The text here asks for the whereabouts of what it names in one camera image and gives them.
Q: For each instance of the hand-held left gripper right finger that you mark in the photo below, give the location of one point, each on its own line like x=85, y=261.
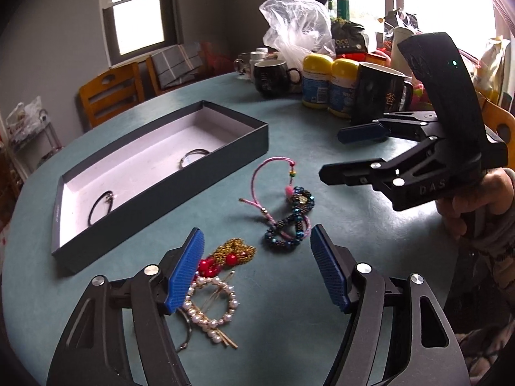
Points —
x=326, y=271

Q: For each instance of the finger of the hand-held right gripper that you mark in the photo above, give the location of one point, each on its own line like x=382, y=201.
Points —
x=354, y=172
x=362, y=133

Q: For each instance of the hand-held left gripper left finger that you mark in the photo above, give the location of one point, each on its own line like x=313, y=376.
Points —
x=182, y=275

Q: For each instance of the pearl hair clip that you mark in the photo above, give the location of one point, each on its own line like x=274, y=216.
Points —
x=219, y=321

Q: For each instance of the black rectangular box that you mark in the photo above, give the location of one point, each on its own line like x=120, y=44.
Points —
x=136, y=148

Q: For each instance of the person's right hand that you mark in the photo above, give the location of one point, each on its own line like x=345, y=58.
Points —
x=483, y=203

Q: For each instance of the tall black mug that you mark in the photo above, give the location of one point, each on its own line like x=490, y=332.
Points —
x=378, y=92

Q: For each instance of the yellow supplement bottle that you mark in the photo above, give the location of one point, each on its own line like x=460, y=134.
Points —
x=342, y=88
x=317, y=82

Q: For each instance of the wooden chair round hole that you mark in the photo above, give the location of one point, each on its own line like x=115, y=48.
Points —
x=501, y=122

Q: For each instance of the yellow plastic bag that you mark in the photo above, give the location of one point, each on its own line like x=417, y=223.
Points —
x=491, y=64

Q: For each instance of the red flat box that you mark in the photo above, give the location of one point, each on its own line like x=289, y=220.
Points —
x=362, y=57

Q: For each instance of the white jug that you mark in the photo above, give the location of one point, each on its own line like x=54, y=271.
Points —
x=402, y=52

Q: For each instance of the dark snack packet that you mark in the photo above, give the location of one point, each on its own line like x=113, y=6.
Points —
x=348, y=36

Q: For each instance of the round black mug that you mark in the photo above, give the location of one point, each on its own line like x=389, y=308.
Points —
x=271, y=78

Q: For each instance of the silver metal bangle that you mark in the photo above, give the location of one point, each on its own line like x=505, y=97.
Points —
x=194, y=156

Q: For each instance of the clear plastic bag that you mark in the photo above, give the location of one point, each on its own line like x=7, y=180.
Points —
x=295, y=28

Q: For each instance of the green spray can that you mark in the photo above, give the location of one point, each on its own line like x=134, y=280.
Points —
x=342, y=6

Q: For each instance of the white cup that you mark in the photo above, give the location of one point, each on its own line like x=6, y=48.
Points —
x=257, y=57

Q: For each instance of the glass mug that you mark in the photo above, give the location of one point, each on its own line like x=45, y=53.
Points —
x=242, y=64

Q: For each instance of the red bag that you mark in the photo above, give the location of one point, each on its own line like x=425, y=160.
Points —
x=213, y=58

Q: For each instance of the grey checked cloth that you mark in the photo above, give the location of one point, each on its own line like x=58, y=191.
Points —
x=177, y=64

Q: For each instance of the wooden chair with cloth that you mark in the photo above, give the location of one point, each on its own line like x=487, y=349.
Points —
x=151, y=76

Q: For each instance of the metal rack with bags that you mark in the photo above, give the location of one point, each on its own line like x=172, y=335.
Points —
x=30, y=128

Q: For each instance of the dark framed window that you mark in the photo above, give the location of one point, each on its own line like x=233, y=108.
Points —
x=141, y=12

